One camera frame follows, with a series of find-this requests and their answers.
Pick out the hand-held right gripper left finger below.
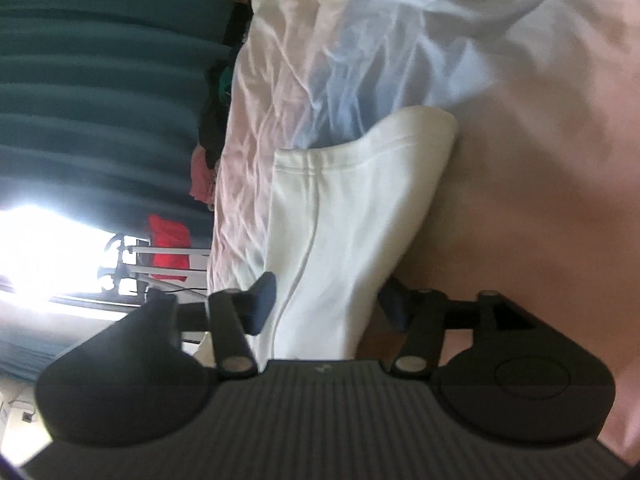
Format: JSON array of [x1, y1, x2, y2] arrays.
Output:
[[145, 272, 279, 380]]

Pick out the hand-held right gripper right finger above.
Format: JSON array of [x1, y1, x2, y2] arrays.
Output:
[[378, 277, 538, 380]]

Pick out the white sweatpants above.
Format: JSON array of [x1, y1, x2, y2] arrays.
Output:
[[255, 106, 460, 361]]

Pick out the red cloth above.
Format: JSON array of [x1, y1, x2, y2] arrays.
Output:
[[148, 214, 192, 282]]

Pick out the white drying rack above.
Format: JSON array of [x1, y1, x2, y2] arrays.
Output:
[[99, 231, 211, 297]]

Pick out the pink garment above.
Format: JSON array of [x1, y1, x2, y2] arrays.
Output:
[[188, 144, 219, 207]]

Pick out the black garment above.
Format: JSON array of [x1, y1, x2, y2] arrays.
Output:
[[198, 4, 257, 172]]

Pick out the pink and white blanket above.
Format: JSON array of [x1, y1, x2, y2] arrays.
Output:
[[207, 0, 640, 471]]

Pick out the teal curtain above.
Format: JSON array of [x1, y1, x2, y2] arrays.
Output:
[[0, 0, 251, 376]]

